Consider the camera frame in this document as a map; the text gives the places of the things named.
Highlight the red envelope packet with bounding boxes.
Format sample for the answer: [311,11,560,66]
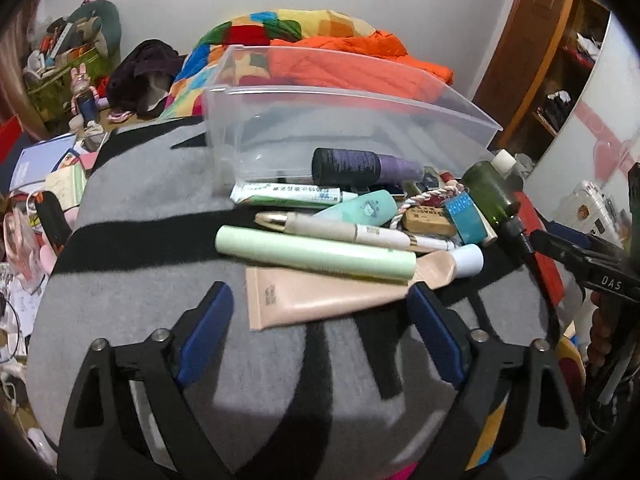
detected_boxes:
[514,191,565,308]

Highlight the green glass bottle white cap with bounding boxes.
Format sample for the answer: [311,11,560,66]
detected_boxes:
[462,150,521,230]

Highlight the beige cosmetic tube white cap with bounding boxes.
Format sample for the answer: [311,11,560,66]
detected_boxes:
[245,244,484,330]

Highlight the pale green long tube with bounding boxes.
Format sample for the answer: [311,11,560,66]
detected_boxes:
[215,226,416,282]

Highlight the white pen gold tip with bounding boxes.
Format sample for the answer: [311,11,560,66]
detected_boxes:
[255,211,457,254]

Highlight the wooden stamp block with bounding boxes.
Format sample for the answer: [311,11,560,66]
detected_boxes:
[401,206,458,237]

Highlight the teal plastic case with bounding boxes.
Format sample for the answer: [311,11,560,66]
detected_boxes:
[314,190,397,226]

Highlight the grey black fleece blanket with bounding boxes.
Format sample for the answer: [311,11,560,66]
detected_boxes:
[24,115,584,480]

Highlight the brown wooden wardrobe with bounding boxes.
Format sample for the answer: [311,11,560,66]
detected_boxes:
[473,0,611,160]

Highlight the dark purple cylinder bottle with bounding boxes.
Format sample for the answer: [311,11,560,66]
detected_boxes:
[311,148,424,186]

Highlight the orange puffer jacket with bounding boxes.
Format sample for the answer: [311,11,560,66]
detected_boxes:
[268,30,454,103]

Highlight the blue white booklet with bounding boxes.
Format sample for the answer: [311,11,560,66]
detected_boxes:
[9,133,75,192]

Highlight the white green ointment tube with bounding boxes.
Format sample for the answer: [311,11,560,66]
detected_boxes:
[230,182,358,209]

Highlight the clear plastic storage bin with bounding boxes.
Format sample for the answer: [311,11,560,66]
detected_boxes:
[202,46,501,195]

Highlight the red flat box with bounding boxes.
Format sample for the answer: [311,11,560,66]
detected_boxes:
[0,115,23,162]

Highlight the rabbit figurine doll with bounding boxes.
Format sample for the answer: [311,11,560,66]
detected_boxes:
[70,63,100,128]

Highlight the green storage basket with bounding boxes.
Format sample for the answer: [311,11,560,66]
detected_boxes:
[23,48,113,124]

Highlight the dark purple clothing pile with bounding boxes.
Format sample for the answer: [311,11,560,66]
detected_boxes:
[106,39,186,119]

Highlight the colourful patchwork blanket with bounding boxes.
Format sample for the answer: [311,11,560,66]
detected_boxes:
[160,9,375,120]

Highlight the grey green neck pillow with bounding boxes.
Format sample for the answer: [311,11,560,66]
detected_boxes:
[67,0,122,58]

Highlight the pink white braided rope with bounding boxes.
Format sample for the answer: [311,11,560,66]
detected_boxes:
[388,181,467,231]

